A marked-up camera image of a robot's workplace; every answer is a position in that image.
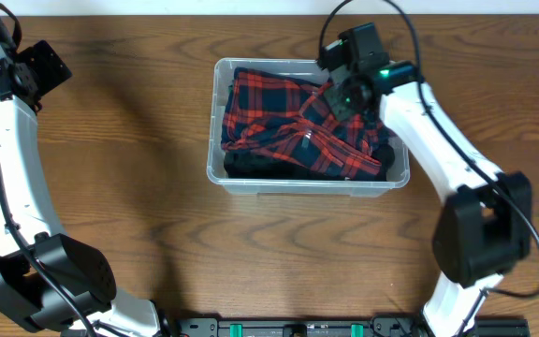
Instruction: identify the small black garment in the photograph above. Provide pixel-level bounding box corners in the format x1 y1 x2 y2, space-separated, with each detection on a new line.
343 142 397 183

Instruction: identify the red navy plaid shirt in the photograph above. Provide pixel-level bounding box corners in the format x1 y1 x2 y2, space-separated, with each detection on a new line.
221 67 395 181

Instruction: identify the large black garment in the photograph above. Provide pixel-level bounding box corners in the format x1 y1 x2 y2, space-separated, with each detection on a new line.
221 80 304 179

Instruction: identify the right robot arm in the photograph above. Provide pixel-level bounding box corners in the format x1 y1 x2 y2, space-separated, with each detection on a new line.
317 23 532 336

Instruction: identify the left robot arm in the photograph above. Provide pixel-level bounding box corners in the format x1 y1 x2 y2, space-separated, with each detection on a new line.
0 4 171 336

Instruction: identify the clear plastic storage container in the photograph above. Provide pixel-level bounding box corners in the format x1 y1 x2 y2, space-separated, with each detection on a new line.
207 58 411 198

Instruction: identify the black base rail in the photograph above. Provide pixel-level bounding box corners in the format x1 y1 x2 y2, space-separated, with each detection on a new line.
175 316 531 337

